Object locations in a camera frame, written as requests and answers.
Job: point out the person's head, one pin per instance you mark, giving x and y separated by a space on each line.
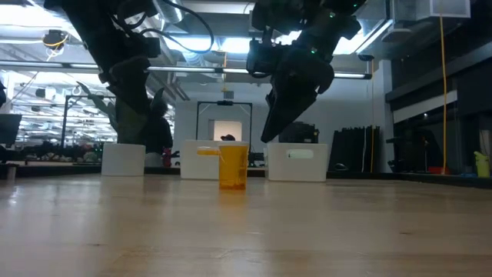
228 137

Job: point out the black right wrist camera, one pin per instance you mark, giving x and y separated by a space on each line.
261 57

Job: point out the small orange pill bottle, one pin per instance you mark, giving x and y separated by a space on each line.
233 169

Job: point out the person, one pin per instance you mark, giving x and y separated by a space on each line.
159 131

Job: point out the long ceiling tube light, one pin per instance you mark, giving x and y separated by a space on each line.
192 69

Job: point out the red box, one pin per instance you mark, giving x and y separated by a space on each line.
439 170

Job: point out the black ceiling dome camera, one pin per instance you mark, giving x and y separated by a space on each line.
55 39

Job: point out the dark green snake plant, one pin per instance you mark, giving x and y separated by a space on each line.
130 131

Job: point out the white ceiling unit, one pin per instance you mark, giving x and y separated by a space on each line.
430 8

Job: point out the grey wall vent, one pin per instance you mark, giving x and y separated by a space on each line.
228 94

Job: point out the white plant pot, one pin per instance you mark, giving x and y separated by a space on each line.
123 159

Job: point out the black folded panels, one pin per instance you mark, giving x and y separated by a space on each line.
355 150

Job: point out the black equipment case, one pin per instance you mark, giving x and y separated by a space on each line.
303 134

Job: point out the yellow-green spray bottle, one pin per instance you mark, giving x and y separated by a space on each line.
482 165

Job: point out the white plastic bin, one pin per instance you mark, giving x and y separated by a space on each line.
300 171
192 169

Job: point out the silver ceiling duct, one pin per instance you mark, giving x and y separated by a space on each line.
171 9

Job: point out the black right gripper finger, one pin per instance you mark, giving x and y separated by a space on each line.
298 99
276 123

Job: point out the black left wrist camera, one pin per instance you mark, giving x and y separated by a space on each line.
151 47

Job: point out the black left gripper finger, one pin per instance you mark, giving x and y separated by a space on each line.
141 107
125 107

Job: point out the black monitor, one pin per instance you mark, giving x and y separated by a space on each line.
9 129

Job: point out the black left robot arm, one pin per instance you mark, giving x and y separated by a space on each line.
96 31

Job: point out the black metal frame stand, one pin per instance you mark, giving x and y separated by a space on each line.
197 119

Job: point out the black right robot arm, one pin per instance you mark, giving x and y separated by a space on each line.
307 15

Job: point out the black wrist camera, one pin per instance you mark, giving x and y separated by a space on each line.
151 47
261 57

